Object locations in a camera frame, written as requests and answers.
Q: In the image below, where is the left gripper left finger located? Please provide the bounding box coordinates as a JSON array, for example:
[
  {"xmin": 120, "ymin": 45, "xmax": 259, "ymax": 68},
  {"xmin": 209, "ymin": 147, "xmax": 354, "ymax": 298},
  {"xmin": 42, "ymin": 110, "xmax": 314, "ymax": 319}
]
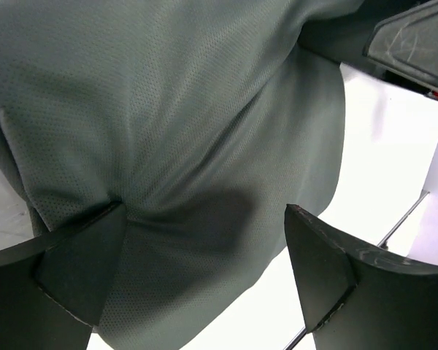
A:
[{"xmin": 0, "ymin": 203, "xmax": 127, "ymax": 350}]

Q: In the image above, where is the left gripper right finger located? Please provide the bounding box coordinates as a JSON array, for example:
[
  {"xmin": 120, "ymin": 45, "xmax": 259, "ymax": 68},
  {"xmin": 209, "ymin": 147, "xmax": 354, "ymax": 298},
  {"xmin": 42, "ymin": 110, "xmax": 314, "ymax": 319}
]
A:
[{"xmin": 285, "ymin": 205, "xmax": 438, "ymax": 350}]

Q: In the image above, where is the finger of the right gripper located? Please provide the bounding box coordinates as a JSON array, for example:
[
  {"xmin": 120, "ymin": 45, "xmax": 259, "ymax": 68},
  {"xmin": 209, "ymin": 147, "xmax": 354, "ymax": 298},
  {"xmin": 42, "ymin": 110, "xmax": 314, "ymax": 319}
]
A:
[
  {"xmin": 297, "ymin": 7, "xmax": 388, "ymax": 79},
  {"xmin": 364, "ymin": 1, "xmax": 438, "ymax": 100}
]

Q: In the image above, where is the dark grey t-shirt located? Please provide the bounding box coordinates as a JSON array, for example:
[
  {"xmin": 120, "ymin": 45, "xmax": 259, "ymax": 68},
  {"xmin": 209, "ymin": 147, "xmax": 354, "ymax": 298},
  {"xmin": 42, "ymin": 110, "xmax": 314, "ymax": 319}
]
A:
[{"xmin": 0, "ymin": 1, "xmax": 360, "ymax": 349}]

